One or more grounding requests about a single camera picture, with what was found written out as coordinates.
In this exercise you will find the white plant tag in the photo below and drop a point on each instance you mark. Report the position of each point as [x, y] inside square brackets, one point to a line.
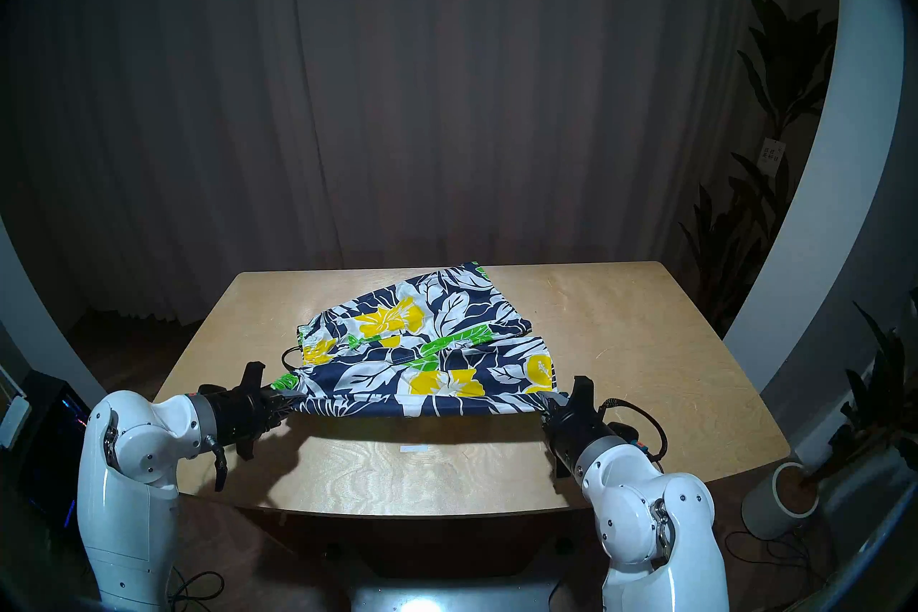
[772, 157]

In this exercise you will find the black computer tower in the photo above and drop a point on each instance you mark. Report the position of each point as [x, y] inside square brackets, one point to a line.
[50, 446]

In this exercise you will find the brown pleated curtain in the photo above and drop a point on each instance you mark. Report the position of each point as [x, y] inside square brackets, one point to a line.
[430, 80]

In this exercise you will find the tall leafy plant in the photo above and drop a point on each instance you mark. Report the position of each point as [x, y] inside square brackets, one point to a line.
[782, 80]

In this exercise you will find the small white box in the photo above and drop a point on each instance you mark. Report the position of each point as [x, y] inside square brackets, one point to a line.
[13, 423]

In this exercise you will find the small potted plant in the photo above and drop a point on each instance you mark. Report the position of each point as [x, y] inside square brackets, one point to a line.
[882, 402]

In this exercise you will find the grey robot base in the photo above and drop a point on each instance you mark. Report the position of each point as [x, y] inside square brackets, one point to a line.
[452, 596]

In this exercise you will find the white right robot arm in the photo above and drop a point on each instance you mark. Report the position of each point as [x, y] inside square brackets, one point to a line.
[645, 517]

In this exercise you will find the white tape strip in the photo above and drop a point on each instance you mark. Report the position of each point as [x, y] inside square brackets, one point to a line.
[414, 449]

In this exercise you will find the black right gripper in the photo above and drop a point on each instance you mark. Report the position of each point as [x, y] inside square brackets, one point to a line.
[577, 428]

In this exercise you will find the floral print shorts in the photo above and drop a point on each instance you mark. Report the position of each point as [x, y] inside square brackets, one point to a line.
[430, 359]

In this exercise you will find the white cylindrical plant pot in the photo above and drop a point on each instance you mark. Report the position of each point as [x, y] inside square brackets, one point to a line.
[771, 506]

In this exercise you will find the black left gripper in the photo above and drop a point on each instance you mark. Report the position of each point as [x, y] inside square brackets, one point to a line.
[240, 410]

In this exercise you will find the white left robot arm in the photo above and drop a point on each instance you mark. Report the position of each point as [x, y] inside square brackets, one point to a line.
[129, 474]

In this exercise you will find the white curved pillar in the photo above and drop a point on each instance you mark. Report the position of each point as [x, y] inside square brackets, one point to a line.
[846, 152]
[43, 331]

